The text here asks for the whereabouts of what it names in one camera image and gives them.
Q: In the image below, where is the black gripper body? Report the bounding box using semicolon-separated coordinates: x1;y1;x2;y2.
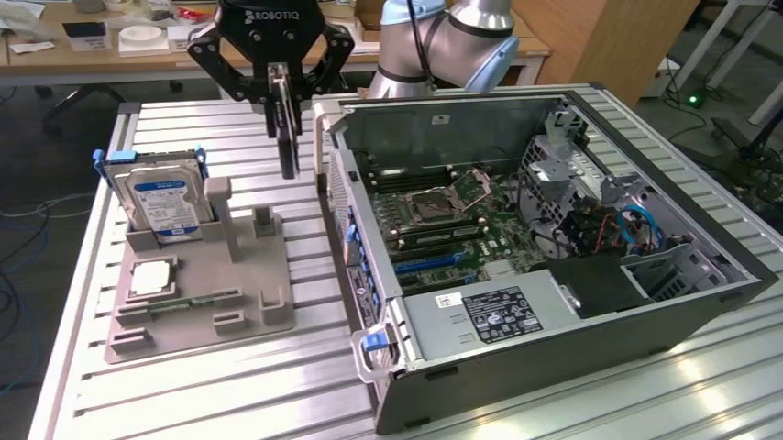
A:
214;0;330;78

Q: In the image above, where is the green graphics card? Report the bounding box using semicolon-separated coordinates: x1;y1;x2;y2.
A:
266;61;306;181

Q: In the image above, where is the white paper stack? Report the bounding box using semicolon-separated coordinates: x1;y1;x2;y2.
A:
353;27;385;56

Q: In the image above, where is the plain white box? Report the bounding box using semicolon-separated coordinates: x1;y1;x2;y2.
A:
166;25;201;54

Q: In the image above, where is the cardboard box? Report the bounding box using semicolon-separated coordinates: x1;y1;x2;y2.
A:
355;0;387;42

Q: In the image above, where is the white roll on box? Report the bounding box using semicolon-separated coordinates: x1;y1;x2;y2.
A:
117;25;170;59

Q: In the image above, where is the white box with black lid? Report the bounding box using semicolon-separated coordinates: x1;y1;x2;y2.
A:
61;21;115;52

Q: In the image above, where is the black office chair base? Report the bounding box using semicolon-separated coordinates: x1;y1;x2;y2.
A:
34;82;185;137

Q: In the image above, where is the wooden desk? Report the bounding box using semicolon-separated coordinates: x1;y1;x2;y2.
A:
0;0;553;101

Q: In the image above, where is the hard disk with blue label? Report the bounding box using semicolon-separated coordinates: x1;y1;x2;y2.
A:
91;145;215;245

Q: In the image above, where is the clear plastic bag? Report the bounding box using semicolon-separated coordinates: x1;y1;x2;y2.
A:
0;0;49;36

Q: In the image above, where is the metal socket cover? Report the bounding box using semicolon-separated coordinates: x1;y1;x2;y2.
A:
450;167;495;210

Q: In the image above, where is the CPU socket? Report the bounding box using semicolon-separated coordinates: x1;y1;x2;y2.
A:
407;185;466;228

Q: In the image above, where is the dark RAM stick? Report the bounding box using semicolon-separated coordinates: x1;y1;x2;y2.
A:
401;222;485;248

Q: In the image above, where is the perforated metal drive cage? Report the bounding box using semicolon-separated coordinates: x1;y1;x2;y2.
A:
518;107;617;216

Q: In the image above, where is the wooden cabinet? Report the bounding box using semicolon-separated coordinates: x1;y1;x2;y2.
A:
507;0;702;106

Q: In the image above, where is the grey parts rack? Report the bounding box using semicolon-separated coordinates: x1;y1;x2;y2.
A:
103;176;301;366

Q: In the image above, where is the green motherboard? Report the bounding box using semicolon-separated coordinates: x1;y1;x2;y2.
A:
365;164;553;299

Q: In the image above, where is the silver CPU chip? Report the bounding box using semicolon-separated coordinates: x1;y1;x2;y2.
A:
129;259;177;297

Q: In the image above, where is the blue expansion slot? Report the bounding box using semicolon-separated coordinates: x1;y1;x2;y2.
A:
391;254;461;276

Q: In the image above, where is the green RAM stick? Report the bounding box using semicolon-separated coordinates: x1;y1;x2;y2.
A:
149;295;219;314

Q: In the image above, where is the grey power supply unit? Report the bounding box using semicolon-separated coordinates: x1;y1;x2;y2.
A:
391;269;581;363

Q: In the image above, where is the black drive housing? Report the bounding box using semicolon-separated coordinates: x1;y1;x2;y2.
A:
546;253;657;321

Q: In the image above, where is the black equipment stand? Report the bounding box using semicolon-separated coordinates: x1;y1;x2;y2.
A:
709;82;783;203

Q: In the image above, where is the metal disk bay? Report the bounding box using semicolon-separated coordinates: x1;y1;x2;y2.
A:
619;240;736;304

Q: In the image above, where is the black open PC case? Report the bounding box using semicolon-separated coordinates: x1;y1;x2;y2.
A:
313;89;780;436

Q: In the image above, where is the black wire bundle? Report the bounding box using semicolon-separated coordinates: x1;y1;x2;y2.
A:
525;201;619;258

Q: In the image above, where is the white table frame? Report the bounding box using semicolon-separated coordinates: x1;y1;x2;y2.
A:
673;0;783;125

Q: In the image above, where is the blue wire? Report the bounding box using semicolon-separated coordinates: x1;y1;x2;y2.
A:
615;204;667;254

